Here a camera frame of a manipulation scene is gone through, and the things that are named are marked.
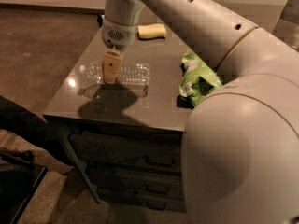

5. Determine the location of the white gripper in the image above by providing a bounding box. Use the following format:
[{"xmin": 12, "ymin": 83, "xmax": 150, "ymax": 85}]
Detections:
[{"xmin": 101, "ymin": 16, "xmax": 137, "ymax": 84}]

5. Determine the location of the clear plastic water bottle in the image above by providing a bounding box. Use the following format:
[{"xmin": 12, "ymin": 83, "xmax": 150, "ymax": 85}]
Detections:
[{"xmin": 79, "ymin": 61, "xmax": 150, "ymax": 85}]

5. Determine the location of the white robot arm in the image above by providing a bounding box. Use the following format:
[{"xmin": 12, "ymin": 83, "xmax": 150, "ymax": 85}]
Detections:
[{"xmin": 102, "ymin": 0, "xmax": 299, "ymax": 224}]

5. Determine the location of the yellow sponge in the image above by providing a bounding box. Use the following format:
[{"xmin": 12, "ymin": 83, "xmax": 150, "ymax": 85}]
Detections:
[{"xmin": 138, "ymin": 23, "xmax": 166, "ymax": 40}]

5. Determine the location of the dark object behind table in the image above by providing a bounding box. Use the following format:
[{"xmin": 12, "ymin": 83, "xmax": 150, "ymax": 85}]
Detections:
[{"xmin": 97, "ymin": 14, "xmax": 103, "ymax": 28}]

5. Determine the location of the grey drawer cabinet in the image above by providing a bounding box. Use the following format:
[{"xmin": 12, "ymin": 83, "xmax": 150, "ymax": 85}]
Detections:
[{"xmin": 44, "ymin": 32, "xmax": 191, "ymax": 212}]

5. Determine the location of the green snack bag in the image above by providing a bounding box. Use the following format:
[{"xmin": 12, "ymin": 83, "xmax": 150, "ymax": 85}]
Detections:
[{"xmin": 179, "ymin": 53, "xmax": 222, "ymax": 106}]

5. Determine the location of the top left drawer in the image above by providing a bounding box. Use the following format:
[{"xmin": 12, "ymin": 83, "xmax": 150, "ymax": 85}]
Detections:
[{"xmin": 70, "ymin": 133, "xmax": 180, "ymax": 173}]

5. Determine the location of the drawer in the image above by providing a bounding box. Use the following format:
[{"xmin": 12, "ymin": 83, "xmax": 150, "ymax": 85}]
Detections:
[
  {"xmin": 97, "ymin": 188, "xmax": 186, "ymax": 213},
  {"xmin": 70, "ymin": 133, "xmax": 180, "ymax": 173},
  {"xmin": 86, "ymin": 168, "xmax": 184, "ymax": 200}
]

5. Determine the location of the middle left drawer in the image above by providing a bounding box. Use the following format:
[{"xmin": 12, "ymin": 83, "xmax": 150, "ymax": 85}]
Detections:
[{"xmin": 86, "ymin": 168, "xmax": 184, "ymax": 200}]

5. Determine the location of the bottom left drawer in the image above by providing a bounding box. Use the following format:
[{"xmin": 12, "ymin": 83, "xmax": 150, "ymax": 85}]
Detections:
[{"xmin": 97, "ymin": 188, "xmax": 186, "ymax": 213}]

